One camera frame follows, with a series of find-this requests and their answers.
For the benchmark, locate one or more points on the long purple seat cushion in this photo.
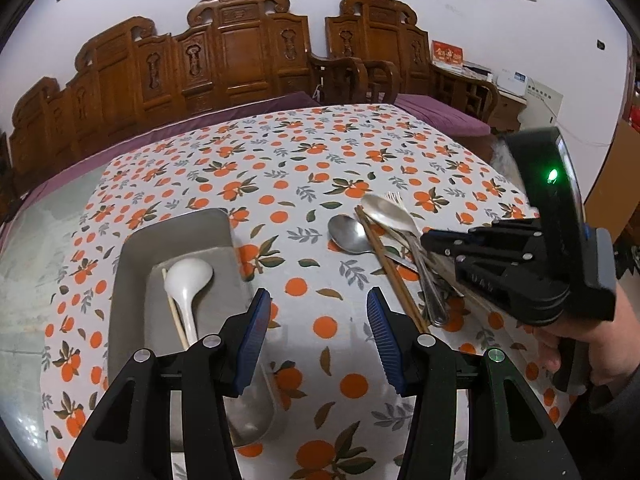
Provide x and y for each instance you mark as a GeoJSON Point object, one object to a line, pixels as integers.
{"type": "Point", "coordinates": [200, 121]}

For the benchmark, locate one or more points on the metal fork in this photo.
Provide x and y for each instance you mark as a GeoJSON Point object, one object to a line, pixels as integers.
{"type": "Point", "coordinates": [395, 199]}

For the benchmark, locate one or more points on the carved wooden bench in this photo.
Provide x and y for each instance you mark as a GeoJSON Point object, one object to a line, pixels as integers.
{"type": "Point", "coordinates": [240, 55]}

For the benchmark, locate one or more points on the large oval metal spoon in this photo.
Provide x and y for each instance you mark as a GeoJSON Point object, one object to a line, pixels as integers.
{"type": "Point", "coordinates": [390, 212]}

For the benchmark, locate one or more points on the person's right forearm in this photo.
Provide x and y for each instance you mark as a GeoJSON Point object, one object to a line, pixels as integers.
{"type": "Point", "coordinates": [615, 425]}

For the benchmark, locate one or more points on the metal tray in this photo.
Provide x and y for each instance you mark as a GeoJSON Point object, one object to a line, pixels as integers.
{"type": "Point", "coordinates": [135, 280]}

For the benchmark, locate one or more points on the light bamboo chopstick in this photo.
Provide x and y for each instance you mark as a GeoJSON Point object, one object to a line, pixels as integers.
{"type": "Point", "coordinates": [172, 305]}

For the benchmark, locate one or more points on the white ceramic spoon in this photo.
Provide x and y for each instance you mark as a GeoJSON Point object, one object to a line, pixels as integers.
{"type": "Point", "coordinates": [187, 275]}

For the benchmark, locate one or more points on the person's right hand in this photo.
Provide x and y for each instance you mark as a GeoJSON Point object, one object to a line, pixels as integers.
{"type": "Point", "coordinates": [620, 340]}

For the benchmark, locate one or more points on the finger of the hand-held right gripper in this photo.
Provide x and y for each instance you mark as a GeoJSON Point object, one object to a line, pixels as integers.
{"type": "Point", "coordinates": [440, 245]}
{"type": "Point", "coordinates": [510, 229]}

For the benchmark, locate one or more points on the white electronic box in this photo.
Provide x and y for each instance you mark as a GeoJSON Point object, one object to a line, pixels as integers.
{"type": "Point", "coordinates": [512, 81]}

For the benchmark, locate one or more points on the short purple seat cushion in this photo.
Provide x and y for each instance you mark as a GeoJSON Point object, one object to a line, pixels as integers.
{"type": "Point", "coordinates": [440, 110]}

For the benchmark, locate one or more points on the orange fruit print tablecloth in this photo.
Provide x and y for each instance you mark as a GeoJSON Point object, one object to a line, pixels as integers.
{"type": "Point", "coordinates": [310, 170]}

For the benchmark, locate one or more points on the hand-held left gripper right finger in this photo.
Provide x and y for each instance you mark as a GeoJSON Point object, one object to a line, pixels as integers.
{"type": "Point", "coordinates": [385, 340]}

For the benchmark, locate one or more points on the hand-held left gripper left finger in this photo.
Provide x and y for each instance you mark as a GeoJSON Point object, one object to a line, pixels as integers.
{"type": "Point", "coordinates": [255, 340]}

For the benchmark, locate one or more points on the carved wooden armchair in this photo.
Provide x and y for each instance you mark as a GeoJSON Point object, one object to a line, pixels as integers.
{"type": "Point", "coordinates": [380, 35]}

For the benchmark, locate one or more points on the red desk calendar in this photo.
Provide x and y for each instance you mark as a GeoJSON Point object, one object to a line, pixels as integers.
{"type": "Point", "coordinates": [447, 54]}

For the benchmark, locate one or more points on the stack of papers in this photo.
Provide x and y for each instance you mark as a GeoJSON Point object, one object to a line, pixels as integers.
{"type": "Point", "coordinates": [480, 70]}

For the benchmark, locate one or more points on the round metal spoon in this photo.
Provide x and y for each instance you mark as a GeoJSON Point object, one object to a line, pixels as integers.
{"type": "Point", "coordinates": [350, 235]}

